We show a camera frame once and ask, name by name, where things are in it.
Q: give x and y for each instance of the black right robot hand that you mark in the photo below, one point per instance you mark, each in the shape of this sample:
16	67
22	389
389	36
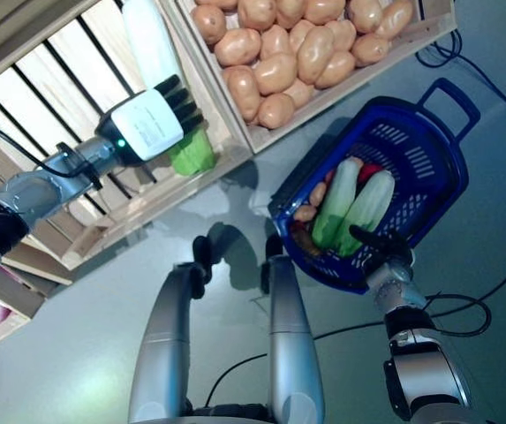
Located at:
389	249

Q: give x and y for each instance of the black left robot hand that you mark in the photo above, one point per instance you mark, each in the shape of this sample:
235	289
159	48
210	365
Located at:
146	123

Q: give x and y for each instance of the green white napa cabbage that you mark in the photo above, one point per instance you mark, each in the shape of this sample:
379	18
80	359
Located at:
151	44
369	207
332	203

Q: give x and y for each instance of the blue plastic shopping basket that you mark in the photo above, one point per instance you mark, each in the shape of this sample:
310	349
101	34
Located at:
433	132

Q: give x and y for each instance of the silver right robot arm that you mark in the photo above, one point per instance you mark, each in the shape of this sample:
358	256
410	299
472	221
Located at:
420	366

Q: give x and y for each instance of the wooden slatted cabbage crate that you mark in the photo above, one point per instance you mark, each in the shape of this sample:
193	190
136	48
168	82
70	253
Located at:
191	183

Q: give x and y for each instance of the red bell pepper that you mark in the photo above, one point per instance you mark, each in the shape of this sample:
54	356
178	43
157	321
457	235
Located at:
369	170

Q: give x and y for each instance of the dark brown sweet potato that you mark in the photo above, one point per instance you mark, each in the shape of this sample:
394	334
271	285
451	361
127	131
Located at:
306	242

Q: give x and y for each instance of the small brown potato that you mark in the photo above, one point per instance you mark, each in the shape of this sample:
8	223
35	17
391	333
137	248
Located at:
305	213
319	192

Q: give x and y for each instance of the tan potato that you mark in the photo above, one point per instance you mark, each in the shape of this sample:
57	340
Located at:
257	11
367	13
275	40
336	70
299	93
238	46
344	32
215	2
277	111
396	17
275	73
243	93
325	9
302	32
370	49
316	55
208	22
290	9

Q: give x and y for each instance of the black right robot foot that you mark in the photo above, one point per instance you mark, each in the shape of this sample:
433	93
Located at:
271	247

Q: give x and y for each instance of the black robot foot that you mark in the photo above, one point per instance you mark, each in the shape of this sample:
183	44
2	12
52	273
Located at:
271	247
200	248

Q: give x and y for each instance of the black left robot foot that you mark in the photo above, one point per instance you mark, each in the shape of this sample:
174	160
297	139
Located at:
200	248

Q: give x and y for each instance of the silver right robot leg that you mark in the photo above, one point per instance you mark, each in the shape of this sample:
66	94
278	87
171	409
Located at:
292	344

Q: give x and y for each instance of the silver robot leg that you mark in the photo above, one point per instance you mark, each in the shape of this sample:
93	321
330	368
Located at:
292	344
164	353

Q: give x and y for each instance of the wooden potato crate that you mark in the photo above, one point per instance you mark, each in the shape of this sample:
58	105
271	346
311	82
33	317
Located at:
363	79

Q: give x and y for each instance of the dark robot waist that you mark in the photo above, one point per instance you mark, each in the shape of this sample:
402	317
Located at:
230	415

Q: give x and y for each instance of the silver left robot leg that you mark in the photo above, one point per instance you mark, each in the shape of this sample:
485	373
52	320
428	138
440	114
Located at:
164	353

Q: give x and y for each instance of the wooden display rack frame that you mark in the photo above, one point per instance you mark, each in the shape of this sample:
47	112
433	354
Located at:
36	265

